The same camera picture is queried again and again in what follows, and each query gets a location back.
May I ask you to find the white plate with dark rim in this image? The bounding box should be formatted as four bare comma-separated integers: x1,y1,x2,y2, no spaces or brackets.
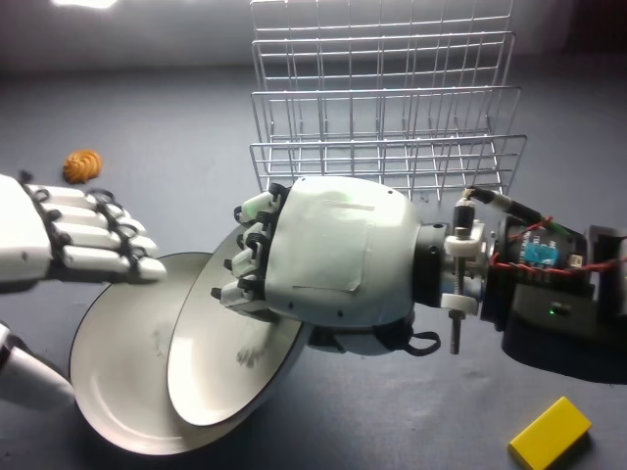
68,252,275,454
166,227,308,427

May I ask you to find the yellow rectangular block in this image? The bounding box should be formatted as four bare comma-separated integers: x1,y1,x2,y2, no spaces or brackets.
507,396,593,470

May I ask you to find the silver wire dish rack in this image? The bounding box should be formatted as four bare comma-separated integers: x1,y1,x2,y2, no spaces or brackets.
248,0,528,203

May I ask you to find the orange swirl cookie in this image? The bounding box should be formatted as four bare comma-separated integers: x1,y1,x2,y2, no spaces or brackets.
62,149,104,185

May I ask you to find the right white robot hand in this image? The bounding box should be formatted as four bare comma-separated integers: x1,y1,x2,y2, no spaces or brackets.
210,175,448,356

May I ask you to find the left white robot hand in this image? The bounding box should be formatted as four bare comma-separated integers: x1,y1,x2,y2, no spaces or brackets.
0,170,168,408

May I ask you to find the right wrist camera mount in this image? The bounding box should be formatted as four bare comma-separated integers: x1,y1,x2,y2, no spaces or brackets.
440,195,489,356

